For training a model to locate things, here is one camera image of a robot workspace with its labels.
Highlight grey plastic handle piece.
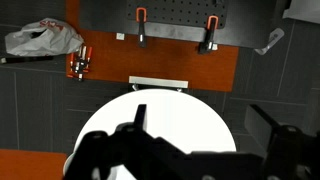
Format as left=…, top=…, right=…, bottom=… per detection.
left=254, top=27, right=286, bottom=56

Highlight white plastic bag red print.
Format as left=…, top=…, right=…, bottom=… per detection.
left=4, top=17, right=85, bottom=57

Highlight orange handled black clamp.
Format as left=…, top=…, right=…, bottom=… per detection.
left=198, top=15, right=220, bottom=55
left=135, top=7, right=148, bottom=48

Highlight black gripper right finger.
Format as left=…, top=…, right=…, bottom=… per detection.
left=244, top=104, right=320, bottom=180

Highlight white sheet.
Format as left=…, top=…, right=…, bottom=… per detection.
left=282, top=0, right=320, bottom=25

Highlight white metal table base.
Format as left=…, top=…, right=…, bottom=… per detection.
left=128, top=75, right=189, bottom=93

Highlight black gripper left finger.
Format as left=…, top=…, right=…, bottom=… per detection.
left=63, top=104, right=192, bottom=180

